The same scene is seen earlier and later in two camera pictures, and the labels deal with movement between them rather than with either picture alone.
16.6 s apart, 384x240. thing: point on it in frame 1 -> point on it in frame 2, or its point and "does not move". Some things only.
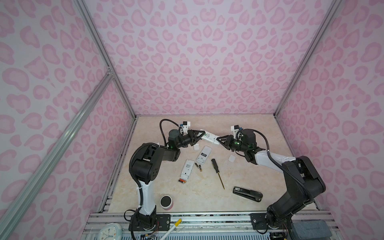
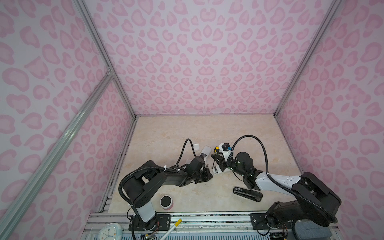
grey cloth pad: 306,230 does not move
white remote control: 210,137 -> 216,170
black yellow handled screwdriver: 214,162 -> 216,149
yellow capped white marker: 178,222 does not move
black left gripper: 191,135 -> 207,178
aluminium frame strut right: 332,10 does not move
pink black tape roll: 166,202 does not move
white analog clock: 111,231 does not move
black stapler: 251,195 does not move
